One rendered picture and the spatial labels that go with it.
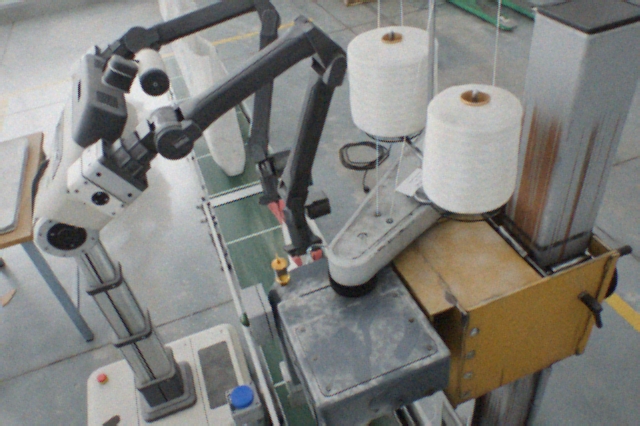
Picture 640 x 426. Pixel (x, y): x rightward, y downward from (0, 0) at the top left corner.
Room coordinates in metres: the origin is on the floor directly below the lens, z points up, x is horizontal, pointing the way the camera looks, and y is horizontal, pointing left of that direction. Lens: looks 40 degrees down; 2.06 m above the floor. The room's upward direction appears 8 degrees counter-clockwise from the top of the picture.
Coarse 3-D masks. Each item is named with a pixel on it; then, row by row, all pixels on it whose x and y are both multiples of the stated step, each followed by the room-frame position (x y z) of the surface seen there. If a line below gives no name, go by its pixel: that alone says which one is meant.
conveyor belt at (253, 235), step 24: (216, 216) 2.10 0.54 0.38; (240, 216) 2.07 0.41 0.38; (264, 216) 2.04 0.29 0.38; (240, 240) 1.89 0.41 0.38; (264, 240) 1.86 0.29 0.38; (240, 264) 1.72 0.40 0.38; (264, 264) 1.70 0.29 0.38; (288, 264) 1.67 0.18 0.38; (264, 288) 1.55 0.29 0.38; (288, 408) 0.97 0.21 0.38
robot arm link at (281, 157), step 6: (258, 144) 1.35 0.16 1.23; (252, 150) 1.35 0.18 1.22; (258, 150) 1.34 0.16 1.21; (282, 150) 1.37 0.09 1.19; (288, 150) 1.35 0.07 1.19; (258, 156) 1.34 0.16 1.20; (264, 156) 1.33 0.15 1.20; (270, 156) 1.34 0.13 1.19; (276, 156) 1.35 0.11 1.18; (282, 156) 1.35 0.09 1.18; (288, 156) 1.34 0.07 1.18; (276, 162) 1.33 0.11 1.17; (282, 162) 1.33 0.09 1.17; (282, 168) 1.32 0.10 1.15; (282, 174) 1.33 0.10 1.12
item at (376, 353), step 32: (288, 288) 0.66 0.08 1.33; (320, 288) 0.64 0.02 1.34; (384, 288) 0.62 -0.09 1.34; (288, 320) 0.58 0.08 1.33; (320, 320) 0.57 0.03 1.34; (352, 320) 0.56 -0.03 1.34; (384, 320) 0.55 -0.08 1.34; (416, 320) 0.54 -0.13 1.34; (288, 352) 0.57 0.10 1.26; (320, 352) 0.51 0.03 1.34; (352, 352) 0.50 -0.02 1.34; (384, 352) 0.49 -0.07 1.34; (416, 352) 0.48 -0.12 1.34; (448, 352) 0.47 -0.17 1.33; (320, 384) 0.45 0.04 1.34; (352, 384) 0.44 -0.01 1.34; (384, 384) 0.44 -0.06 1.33; (416, 384) 0.45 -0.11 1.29; (448, 384) 0.47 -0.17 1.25; (320, 416) 0.41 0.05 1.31; (352, 416) 0.42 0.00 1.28
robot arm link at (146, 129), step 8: (160, 112) 1.01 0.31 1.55; (168, 112) 1.00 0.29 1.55; (176, 112) 1.01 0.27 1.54; (144, 120) 1.00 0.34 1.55; (152, 120) 0.99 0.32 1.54; (160, 120) 0.98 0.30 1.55; (168, 120) 0.97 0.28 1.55; (176, 120) 0.97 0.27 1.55; (136, 128) 0.99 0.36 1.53; (144, 128) 0.97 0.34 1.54; (152, 128) 0.98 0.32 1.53; (144, 136) 0.95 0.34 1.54; (152, 136) 0.95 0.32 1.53; (144, 144) 0.95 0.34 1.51; (152, 144) 0.95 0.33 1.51
